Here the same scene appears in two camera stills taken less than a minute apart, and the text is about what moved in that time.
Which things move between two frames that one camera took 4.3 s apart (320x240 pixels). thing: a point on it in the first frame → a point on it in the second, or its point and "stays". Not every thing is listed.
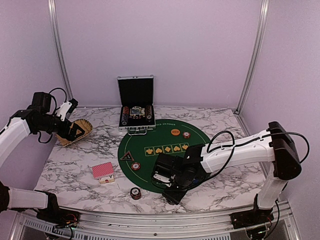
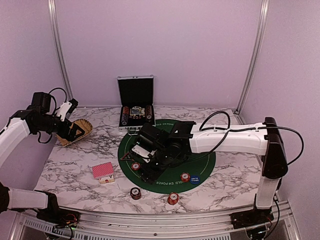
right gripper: [174, 197] → [149, 175]
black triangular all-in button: [127, 156] stays
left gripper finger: [72, 134] stays
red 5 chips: [135, 166] stays
